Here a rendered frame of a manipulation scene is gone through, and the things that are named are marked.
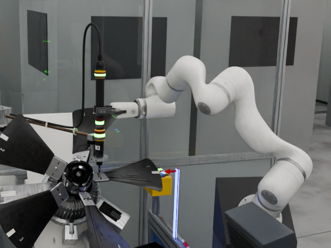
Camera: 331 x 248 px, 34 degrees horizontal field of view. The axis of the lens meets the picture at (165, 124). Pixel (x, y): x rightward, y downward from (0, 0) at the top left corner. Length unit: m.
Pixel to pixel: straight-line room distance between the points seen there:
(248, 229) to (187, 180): 1.53
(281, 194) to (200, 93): 0.45
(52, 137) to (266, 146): 1.07
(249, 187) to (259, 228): 0.65
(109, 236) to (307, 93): 4.79
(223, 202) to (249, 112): 0.54
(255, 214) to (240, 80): 0.46
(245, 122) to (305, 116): 4.86
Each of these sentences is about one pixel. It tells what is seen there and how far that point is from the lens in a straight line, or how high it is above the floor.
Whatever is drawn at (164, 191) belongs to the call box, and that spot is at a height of 1.00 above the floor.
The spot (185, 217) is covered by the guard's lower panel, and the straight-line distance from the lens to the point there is 3.31.
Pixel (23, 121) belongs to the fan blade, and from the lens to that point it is 2.27.
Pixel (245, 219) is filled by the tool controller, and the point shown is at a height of 1.24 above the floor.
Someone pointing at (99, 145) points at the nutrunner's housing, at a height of 1.32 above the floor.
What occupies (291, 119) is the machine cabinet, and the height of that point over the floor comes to 0.53.
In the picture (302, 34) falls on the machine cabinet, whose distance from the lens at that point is 6.51.
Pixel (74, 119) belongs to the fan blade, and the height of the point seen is 1.38.
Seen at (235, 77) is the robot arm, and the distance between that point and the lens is 1.88.
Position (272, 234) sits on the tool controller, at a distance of 1.68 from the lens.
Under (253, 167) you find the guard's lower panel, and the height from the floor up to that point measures 0.91.
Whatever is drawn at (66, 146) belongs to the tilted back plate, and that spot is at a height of 1.23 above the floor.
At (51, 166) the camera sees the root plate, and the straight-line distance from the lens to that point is 2.26.
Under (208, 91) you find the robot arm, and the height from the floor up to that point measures 1.62.
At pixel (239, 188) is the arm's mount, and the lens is 2.34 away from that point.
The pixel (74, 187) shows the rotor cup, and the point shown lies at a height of 1.17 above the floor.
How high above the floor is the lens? 1.93
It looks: 14 degrees down
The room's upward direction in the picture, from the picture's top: 2 degrees clockwise
